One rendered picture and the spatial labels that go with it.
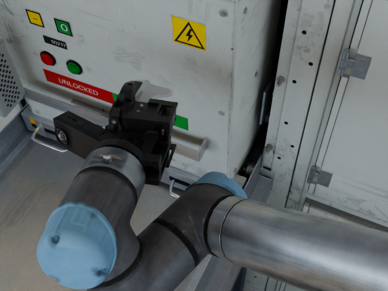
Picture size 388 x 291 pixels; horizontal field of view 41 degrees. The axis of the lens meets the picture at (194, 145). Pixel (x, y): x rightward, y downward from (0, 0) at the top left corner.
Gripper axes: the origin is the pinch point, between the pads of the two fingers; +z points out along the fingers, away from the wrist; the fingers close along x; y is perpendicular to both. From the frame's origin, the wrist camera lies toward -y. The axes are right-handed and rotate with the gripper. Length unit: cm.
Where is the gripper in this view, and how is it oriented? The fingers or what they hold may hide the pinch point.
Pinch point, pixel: (141, 88)
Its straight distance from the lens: 79.0
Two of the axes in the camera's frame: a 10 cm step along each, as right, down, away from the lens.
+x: 0.5, -8.2, -5.7
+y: 9.8, 1.4, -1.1
